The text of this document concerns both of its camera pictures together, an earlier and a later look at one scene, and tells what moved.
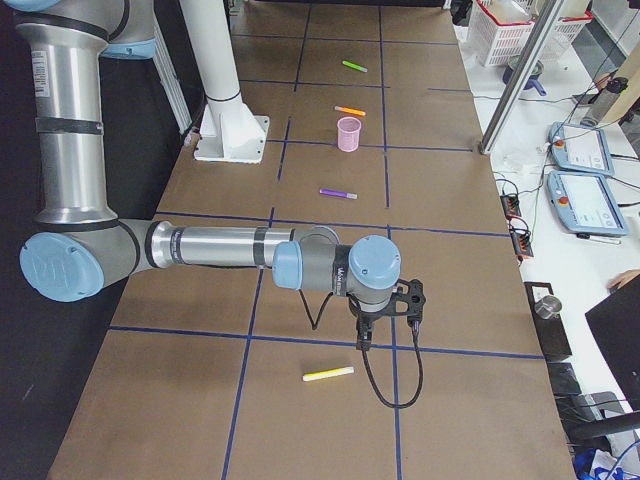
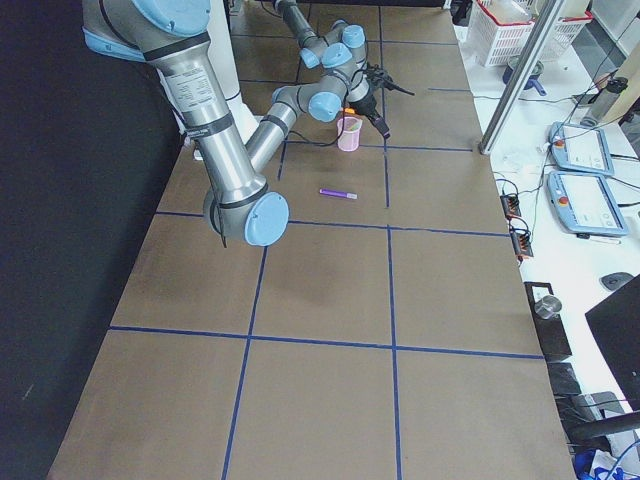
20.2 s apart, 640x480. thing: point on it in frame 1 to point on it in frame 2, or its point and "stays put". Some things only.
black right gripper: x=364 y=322 to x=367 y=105
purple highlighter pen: x=335 y=193 stays put
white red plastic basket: x=504 y=30 stays put
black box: x=550 y=331 stays put
